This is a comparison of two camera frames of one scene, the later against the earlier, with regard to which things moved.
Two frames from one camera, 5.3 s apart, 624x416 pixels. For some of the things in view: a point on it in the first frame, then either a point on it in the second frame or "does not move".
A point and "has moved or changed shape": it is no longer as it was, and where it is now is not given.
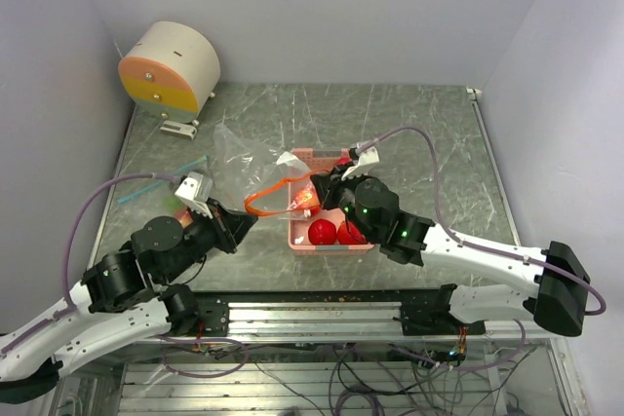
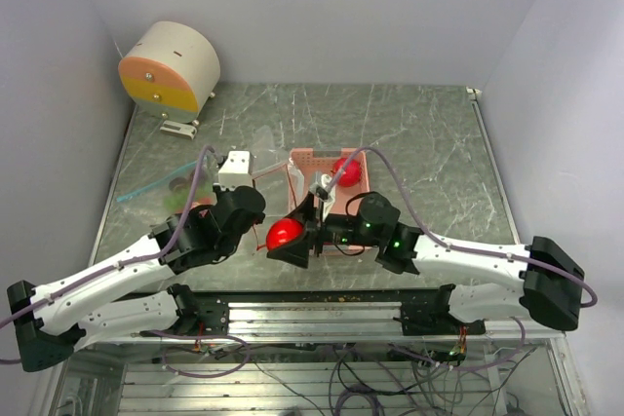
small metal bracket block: [178, 129] does not move
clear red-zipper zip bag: [258, 180] has moved or changed shape
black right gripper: [328, 185] → [308, 217]
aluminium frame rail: [404, 321] does not move
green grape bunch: [173, 203] does not move
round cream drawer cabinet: [171, 70] does not move
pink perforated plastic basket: [314, 229] does not move
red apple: [322, 232] has moved or changed shape
